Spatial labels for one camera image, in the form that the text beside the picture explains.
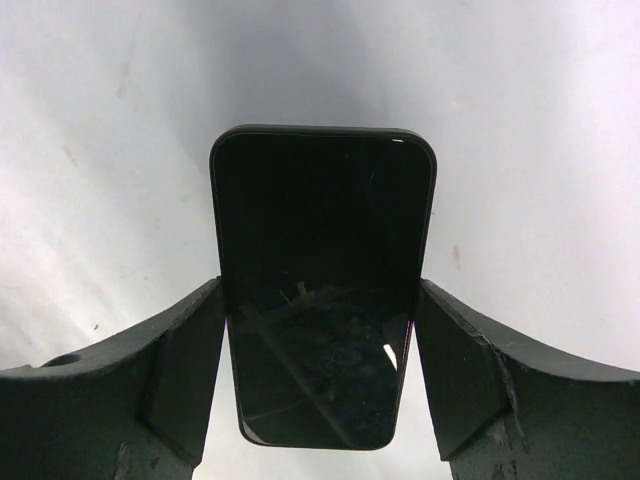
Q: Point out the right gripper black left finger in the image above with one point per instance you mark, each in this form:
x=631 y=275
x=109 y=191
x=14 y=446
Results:
x=133 y=406

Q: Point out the small black phone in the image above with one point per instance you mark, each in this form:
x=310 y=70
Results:
x=321 y=235

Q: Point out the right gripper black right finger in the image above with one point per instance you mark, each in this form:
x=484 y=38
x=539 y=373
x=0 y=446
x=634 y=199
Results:
x=506 y=406

